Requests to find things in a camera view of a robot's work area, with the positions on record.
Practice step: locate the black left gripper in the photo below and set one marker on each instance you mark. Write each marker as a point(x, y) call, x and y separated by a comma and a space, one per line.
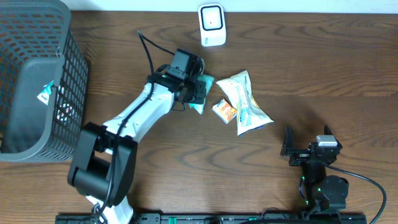
point(199, 93)

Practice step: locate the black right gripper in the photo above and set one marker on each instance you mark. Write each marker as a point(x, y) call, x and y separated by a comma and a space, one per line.
point(300, 155)

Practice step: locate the teal wet wipes pack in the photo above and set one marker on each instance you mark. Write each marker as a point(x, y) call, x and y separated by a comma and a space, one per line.
point(208, 84)

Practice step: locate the orange snack packet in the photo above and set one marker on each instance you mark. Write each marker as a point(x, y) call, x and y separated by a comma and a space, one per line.
point(224, 111)

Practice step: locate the yellow chip bag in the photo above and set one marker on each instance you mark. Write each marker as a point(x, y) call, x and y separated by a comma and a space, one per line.
point(249, 115)

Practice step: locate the teal white small packet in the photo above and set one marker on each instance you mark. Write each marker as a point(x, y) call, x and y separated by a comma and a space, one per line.
point(44, 95)

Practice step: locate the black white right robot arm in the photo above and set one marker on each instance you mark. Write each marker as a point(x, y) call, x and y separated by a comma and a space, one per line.
point(324, 194)

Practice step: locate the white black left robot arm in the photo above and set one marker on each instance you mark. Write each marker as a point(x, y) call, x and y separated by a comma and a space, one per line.
point(103, 165)

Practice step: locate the white barcode scanner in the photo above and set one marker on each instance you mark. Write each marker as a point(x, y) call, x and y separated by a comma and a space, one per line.
point(212, 25)

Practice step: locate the grey plastic mesh basket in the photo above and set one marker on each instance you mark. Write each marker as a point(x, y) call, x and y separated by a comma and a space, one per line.
point(37, 47)

